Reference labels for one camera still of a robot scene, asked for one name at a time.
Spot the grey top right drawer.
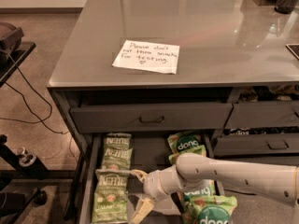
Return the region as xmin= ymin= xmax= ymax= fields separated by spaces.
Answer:
xmin=226 ymin=101 xmax=299 ymax=129

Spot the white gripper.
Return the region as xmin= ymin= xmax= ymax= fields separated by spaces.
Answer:
xmin=129 ymin=165 xmax=190 ymax=224

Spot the grey middle right drawer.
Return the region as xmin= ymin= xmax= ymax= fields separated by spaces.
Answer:
xmin=214 ymin=133 xmax=299 ymax=156

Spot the green dang bag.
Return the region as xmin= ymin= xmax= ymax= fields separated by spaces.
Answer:
xmin=182 ymin=195 xmax=237 ymax=224
xmin=168 ymin=145 xmax=206 ymax=164
xmin=178 ymin=180 xmax=216 ymax=209
xmin=167 ymin=132 xmax=201 ymax=153

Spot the white handwritten paper note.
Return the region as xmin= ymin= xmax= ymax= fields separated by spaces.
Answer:
xmin=112 ymin=40 xmax=180 ymax=74

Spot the green Dang bag front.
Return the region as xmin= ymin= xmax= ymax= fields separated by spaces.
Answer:
xmin=182 ymin=195 xmax=237 ymax=224

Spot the black cable on floor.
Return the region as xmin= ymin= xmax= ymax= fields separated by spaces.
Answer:
xmin=0 ymin=51 xmax=71 ymax=136

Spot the open grey middle drawer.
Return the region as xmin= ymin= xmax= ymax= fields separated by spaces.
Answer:
xmin=78 ymin=133 xmax=234 ymax=224

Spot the green kettle chip bag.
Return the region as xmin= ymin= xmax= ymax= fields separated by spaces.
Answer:
xmin=104 ymin=133 xmax=132 ymax=149
xmin=92 ymin=169 xmax=128 ymax=224
xmin=101 ymin=147 xmax=133 ymax=170

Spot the green Kettle chip bag back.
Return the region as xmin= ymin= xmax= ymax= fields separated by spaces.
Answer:
xmin=104 ymin=133 xmax=132 ymax=149

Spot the grey bottom right drawer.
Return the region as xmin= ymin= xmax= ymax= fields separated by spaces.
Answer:
xmin=230 ymin=155 xmax=299 ymax=167

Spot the grey top left drawer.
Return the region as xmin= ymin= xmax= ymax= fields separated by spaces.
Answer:
xmin=70 ymin=103 xmax=233 ymax=133

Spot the black equipment stand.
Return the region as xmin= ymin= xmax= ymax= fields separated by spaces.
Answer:
xmin=0 ymin=21 xmax=76 ymax=224

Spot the green Kettle chip bag middle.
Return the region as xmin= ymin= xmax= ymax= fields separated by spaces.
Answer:
xmin=101 ymin=147 xmax=133 ymax=170

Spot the grey metal drawer cabinet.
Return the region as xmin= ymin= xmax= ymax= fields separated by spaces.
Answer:
xmin=49 ymin=0 xmax=299 ymax=224

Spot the green Dang bag back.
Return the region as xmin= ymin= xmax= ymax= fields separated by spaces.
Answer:
xmin=167 ymin=132 xmax=201 ymax=153

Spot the dark snack bags right drawer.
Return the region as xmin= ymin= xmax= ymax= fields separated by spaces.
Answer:
xmin=239 ymin=85 xmax=299 ymax=102

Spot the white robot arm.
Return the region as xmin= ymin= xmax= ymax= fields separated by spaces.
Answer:
xmin=130 ymin=153 xmax=299 ymax=224

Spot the green Kettle chip bag front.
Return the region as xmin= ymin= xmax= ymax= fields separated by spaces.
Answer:
xmin=92 ymin=169 xmax=128 ymax=224

